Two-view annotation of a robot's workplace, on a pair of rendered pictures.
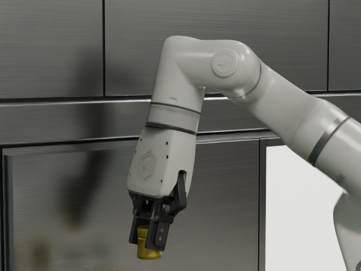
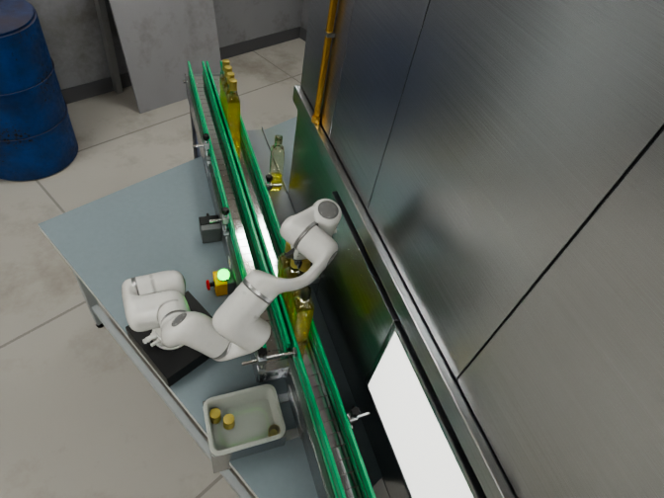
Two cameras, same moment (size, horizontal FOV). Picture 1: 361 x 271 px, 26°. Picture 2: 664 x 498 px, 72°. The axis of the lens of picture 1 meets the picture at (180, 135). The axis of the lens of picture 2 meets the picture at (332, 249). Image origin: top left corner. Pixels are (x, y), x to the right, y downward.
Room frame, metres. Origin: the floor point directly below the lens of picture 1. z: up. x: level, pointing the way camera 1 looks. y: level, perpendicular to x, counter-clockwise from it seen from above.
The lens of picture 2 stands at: (1.27, -0.79, 2.22)
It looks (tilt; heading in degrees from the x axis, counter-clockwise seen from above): 48 degrees down; 97
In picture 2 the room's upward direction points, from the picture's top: 14 degrees clockwise
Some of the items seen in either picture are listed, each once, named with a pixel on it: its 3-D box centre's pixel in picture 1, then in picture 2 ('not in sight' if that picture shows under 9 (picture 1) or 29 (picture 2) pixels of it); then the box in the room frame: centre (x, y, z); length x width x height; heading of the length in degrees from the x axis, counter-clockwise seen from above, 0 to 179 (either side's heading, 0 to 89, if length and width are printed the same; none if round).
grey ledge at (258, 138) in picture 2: not in sight; (277, 201); (0.82, 0.62, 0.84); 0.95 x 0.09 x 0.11; 126
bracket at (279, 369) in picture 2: not in sight; (273, 372); (1.10, -0.14, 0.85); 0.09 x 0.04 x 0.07; 36
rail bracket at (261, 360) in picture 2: not in sight; (269, 359); (1.09, -0.15, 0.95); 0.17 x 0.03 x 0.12; 36
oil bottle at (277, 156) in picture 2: not in sight; (276, 162); (0.79, 0.66, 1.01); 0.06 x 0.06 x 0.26; 22
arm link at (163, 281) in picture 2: not in sight; (163, 293); (0.73, -0.12, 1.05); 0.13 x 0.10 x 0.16; 41
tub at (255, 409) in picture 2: not in sight; (244, 422); (1.08, -0.31, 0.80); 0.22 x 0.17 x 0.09; 36
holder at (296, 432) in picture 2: not in sight; (252, 421); (1.10, -0.29, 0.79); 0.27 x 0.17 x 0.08; 36
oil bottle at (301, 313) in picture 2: not in sight; (300, 317); (1.13, 0.00, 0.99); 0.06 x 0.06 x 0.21; 36
